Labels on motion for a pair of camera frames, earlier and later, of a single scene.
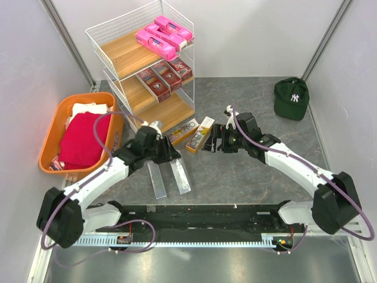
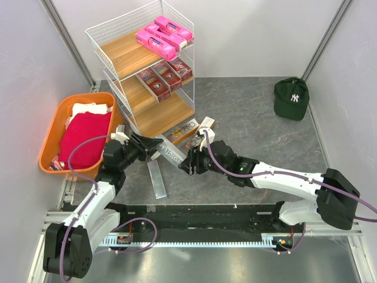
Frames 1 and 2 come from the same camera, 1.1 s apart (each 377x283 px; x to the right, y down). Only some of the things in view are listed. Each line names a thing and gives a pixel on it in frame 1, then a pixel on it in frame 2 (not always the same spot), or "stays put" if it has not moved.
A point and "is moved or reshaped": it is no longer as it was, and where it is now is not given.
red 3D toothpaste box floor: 163,92 stays put
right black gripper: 220,132 → 188,164
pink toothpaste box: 171,26 stays put
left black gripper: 168,152 → 145,146
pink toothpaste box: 156,44 stays put
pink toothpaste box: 178,43 stays put
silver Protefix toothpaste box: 180,179 is moved or reshaped
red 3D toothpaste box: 167,74 stays put
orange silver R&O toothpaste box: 195,141 stays put
